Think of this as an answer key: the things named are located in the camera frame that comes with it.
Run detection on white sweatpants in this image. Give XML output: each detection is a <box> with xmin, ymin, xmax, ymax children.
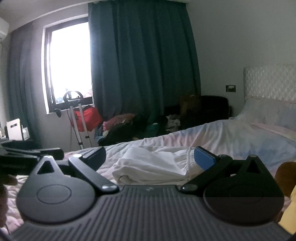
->
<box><xmin>111</xmin><ymin>146</ymin><xmax>203</xmax><ymax>185</ymax></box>

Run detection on pile of clothes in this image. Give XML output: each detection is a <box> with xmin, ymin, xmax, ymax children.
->
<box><xmin>95</xmin><ymin>114</ymin><xmax>181</xmax><ymax>146</ymax></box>

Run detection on black white chair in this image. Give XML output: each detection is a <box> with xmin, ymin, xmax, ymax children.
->
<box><xmin>6</xmin><ymin>118</ymin><xmax>24</xmax><ymax>141</ymax></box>

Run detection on red bag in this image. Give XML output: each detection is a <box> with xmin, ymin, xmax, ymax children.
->
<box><xmin>74</xmin><ymin>105</ymin><xmax>103</xmax><ymax>132</ymax></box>

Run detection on black armchair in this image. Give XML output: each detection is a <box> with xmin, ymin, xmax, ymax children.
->
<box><xmin>180</xmin><ymin>95</ymin><xmax>232</xmax><ymax>130</ymax></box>

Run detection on pastel bed sheet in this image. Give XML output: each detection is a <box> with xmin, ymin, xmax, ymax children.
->
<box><xmin>1</xmin><ymin>120</ymin><xmax>295</xmax><ymax>240</ymax></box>

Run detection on garment steamer stand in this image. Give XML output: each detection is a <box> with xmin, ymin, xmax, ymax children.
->
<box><xmin>63</xmin><ymin>91</ymin><xmax>92</xmax><ymax>150</ymax></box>

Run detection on brown plush toy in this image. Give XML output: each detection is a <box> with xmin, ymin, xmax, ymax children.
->
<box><xmin>274</xmin><ymin>162</ymin><xmax>295</xmax><ymax>197</ymax></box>

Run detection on pillow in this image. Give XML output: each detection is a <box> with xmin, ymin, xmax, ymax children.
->
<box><xmin>234</xmin><ymin>97</ymin><xmax>295</xmax><ymax>140</ymax></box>

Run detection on yellow cloth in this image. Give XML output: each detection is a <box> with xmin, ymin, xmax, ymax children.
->
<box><xmin>278</xmin><ymin>187</ymin><xmax>296</xmax><ymax>235</ymax></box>

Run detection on teal curtain left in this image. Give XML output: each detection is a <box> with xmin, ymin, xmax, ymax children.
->
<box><xmin>7</xmin><ymin>22</ymin><xmax>48</xmax><ymax>148</ymax></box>

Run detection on teal curtain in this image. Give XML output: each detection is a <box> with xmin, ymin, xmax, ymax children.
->
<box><xmin>88</xmin><ymin>1</ymin><xmax>201</xmax><ymax>120</ymax></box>
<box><xmin>7</xmin><ymin>22</ymin><xmax>48</xmax><ymax>148</ymax></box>

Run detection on white quilted headboard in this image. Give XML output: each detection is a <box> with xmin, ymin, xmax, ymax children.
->
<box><xmin>243</xmin><ymin>64</ymin><xmax>295</xmax><ymax>103</ymax></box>

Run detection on teal curtain right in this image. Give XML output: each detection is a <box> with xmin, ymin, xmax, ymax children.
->
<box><xmin>88</xmin><ymin>1</ymin><xmax>201</xmax><ymax>120</ymax></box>

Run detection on white air conditioner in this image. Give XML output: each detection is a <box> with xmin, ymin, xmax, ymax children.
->
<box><xmin>0</xmin><ymin>18</ymin><xmax>9</xmax><ymax>42</ymax></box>

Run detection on black wall socket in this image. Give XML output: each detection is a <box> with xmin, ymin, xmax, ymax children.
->
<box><xmin>225</xmin><ymin>85</ymin><xmax>236</xmax><ymax>92</ymax></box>

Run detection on window with dark frame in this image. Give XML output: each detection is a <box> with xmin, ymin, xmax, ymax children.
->
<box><xmin>43</xmin><ymin>16</ymin><xmax>93</xmax><ymax>114</ymax></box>

